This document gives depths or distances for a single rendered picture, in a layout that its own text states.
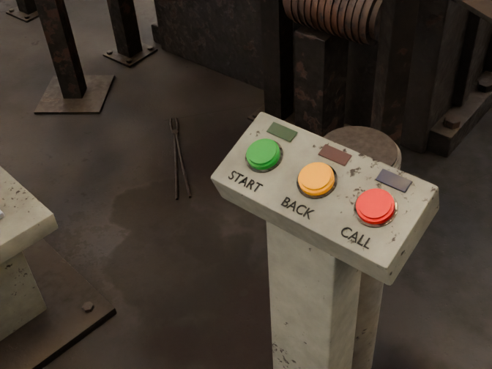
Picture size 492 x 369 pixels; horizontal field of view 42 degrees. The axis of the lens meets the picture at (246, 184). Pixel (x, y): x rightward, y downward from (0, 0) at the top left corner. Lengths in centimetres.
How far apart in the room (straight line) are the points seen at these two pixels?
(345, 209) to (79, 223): 100
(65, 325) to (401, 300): 69
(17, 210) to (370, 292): 64
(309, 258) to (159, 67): 143
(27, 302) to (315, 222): 80
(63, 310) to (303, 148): 79
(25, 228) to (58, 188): 54
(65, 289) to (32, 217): 29
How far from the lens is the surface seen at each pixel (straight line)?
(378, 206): 68
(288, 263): 79
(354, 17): 128
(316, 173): 71
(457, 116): 172
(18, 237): 117
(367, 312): 107
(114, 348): 134
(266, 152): 74
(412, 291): 139
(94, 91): 203
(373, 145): 90
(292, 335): 90
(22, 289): 134
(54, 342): 136
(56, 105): 200
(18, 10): 262
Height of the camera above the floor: 108
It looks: 42 degrees down
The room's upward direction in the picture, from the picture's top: 4 degrees counter-clockwise
